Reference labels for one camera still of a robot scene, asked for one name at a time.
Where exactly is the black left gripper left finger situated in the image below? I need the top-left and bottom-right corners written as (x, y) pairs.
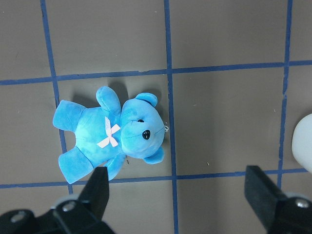
top-left (53, 167), bottom-right (109, 234)

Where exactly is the blue teddy bear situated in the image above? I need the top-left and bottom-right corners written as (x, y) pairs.
top-left (53, 86), bottom-right (165, 184)

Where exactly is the white trash can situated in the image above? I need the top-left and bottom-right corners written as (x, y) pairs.
top-left (292, 114), bottom-right (312, 173)

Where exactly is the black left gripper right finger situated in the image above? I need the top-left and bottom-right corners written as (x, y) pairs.
top-left (244, 165), bottom-right (312, 234)

